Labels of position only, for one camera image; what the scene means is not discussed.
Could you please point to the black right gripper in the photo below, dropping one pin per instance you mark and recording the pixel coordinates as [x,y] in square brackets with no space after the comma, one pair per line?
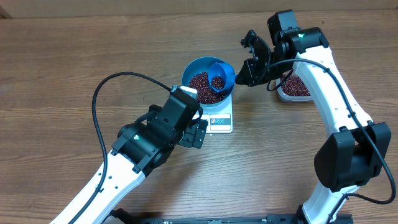
[252,69]

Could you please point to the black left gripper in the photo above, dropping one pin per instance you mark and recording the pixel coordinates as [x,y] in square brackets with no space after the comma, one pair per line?
[192,139]

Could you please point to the blue plastic measuring scoop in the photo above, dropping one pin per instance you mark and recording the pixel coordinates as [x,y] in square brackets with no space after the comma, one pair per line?
[226,72]

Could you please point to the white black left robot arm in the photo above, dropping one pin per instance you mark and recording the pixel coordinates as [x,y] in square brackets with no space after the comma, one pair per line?
[129,162]

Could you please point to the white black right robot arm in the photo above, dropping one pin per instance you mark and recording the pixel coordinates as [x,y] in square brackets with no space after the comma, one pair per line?
[355,149]

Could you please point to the red beans in scoop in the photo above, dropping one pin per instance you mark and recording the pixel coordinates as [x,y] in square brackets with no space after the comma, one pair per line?
[217,82]

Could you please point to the white digital kitchen scale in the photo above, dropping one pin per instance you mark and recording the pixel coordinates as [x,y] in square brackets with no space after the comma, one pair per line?
[219,116]

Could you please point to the red beans in bowl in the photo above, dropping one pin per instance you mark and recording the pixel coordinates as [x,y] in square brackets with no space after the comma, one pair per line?
[206,95]

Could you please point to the teal bowl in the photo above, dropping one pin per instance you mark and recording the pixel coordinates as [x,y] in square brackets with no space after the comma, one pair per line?
[199,65]

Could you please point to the clear plastic bean container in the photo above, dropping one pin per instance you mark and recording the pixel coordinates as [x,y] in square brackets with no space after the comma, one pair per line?
[292,99]

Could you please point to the red beans in container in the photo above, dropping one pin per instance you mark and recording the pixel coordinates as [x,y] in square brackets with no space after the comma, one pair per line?
[294,86]

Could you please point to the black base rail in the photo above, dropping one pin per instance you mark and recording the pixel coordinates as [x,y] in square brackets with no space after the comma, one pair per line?
[123,217]

